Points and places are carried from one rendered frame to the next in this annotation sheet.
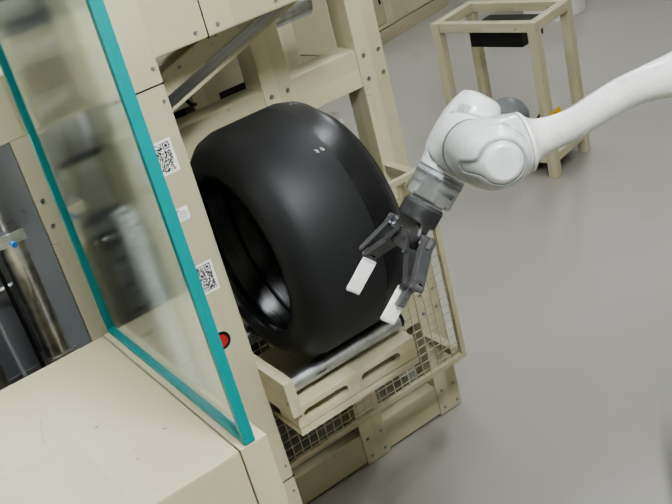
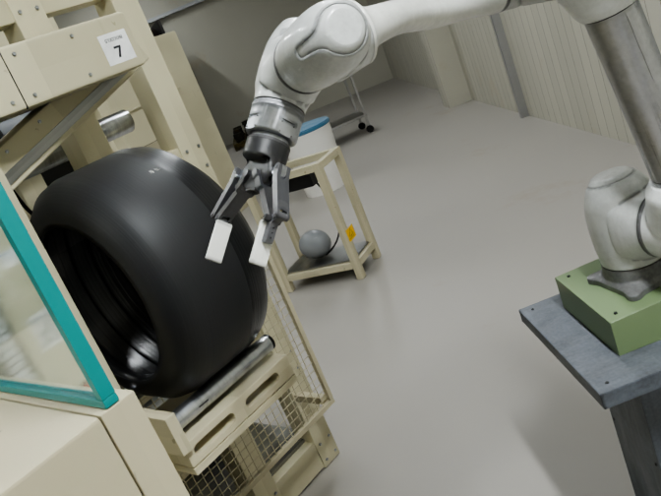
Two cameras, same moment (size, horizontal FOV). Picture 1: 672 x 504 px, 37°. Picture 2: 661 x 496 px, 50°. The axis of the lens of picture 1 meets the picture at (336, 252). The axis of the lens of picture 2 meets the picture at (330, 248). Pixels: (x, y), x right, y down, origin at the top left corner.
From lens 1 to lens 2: 0.79 m
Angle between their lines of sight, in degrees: 18
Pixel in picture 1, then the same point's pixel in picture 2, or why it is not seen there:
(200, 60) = (28, 145)
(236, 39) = (61, 124)
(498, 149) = (334, 12)
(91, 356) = not seen: outside the picture
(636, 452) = (500, 444)
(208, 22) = (25, 93)
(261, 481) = (140, 459)
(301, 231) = (150, 242)
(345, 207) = (191, 216)
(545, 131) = (376, 12)
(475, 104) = not seen: hidden behind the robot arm
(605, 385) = (453, 403)
